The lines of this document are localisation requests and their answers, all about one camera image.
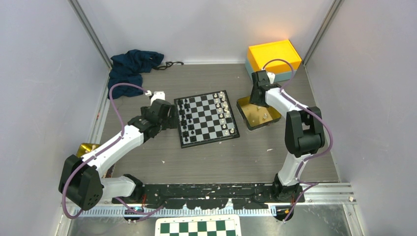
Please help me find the gold tin tray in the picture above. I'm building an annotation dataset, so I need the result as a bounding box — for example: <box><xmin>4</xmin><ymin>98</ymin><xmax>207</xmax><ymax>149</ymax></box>
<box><xmin>237</xmin><ymin>96</ymin><xmax>282</xmax><ymax>131</ymax></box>

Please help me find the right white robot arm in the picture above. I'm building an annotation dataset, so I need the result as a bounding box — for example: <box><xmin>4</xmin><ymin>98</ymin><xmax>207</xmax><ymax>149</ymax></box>
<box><xmin>249</xmin><ymin>70</ymin><xmax>325</xmax><ymax>202</ymax></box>

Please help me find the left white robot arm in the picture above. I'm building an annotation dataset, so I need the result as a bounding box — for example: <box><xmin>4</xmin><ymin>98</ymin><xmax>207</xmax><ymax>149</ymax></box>
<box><xmin>58</xmin><ymin>99</ymin><xmax>177</xmax><ymax>211</ymax></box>

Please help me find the gold tin with brown pieces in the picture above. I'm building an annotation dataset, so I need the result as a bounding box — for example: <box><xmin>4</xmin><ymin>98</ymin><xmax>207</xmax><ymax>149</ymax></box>
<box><xmin>76</xmin><ymin>143</ymin><xmax>115</xmax><ymax>178</ymax></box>

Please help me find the green checkered calibration board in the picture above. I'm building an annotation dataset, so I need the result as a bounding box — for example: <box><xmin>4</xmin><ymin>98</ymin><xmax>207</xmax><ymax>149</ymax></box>
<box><xmin>155</xmin><ymin>214</ymin><xmax>242</xmax><ymax>236</ymax></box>

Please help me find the orange and teal box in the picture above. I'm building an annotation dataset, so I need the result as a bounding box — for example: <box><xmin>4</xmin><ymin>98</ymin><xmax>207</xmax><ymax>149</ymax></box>
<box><xmin>245</xmin><ymin>39</ymin><xmax>302</xmax><ymax>83</ymax></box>

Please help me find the black and white chessboard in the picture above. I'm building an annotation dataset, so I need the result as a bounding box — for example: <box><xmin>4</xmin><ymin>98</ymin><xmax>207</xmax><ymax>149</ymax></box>
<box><xmin>174</xmin><ymin>90</ymin><xmax>240</xmax><ymax>148</ymax></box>

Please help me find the dark blue cloth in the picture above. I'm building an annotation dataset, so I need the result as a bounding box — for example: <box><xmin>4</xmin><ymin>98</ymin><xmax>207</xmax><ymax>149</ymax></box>
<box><xmin>107</xmin><ymin>49</ymin><xmax>164</xmax><ymax>89</ymax></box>

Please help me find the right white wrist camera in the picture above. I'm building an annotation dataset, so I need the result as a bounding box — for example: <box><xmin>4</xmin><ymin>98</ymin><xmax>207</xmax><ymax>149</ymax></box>
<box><xmin>267</xmin><ymin>72</ymin><xmax>276</xmax><ymax>84</ymax></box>

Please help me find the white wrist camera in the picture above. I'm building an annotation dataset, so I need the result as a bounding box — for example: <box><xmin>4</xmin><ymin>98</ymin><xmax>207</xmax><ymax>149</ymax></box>
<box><xmin>144</xmin><ymin>90</ymin><xmax>165</xmax><ymax>105</ymax></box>
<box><xmin>267</xmin><ymin>72</ymin><xmax>276</xmax><ymax>84</ymax></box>

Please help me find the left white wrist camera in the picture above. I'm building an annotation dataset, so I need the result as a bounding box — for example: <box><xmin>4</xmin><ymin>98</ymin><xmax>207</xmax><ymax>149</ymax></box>
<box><xmin>144</xmin><ymin>90</ymin><xmax>165</xmax><ymax>105</ymax></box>

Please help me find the black cord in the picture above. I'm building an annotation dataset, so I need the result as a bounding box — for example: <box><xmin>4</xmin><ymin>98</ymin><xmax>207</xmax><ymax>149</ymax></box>
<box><xmin>153</xmin><ymin>60</ymin><xmax>185</xmax><ymax>71</ymax></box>

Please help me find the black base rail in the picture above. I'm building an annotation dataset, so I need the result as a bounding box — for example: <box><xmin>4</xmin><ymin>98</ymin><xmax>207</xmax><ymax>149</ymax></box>
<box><xmin>122</xmin><ymin>183</ymin><xmax>302</xmax><ymax>210</ymax></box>

